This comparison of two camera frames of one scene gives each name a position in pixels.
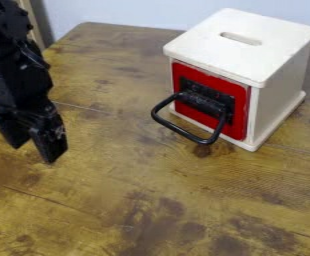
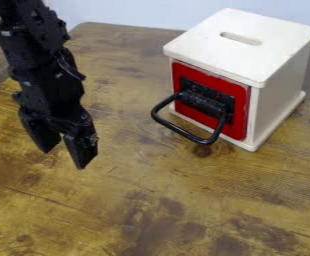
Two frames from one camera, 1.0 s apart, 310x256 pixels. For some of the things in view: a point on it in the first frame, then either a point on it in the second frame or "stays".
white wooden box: [239, 72] stays
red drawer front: [202, 118] stays
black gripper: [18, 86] to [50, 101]
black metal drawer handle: [203, 97] stays
